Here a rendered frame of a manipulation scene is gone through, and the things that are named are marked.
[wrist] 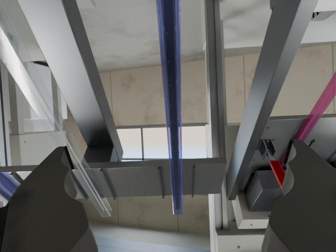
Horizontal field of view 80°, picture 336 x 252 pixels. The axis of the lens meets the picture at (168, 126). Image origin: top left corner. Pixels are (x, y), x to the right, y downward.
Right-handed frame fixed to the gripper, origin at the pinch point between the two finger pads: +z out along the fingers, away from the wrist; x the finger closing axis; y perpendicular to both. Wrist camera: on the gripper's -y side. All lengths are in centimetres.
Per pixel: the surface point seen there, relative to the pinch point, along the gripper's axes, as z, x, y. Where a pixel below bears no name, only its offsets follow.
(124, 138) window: 313, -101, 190
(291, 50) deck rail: 16.0, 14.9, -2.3
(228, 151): 50, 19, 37
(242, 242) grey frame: 25, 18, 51
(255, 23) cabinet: 75, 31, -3
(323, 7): 15.7, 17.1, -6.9
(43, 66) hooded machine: 295, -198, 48
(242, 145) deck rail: 25.5, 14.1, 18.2
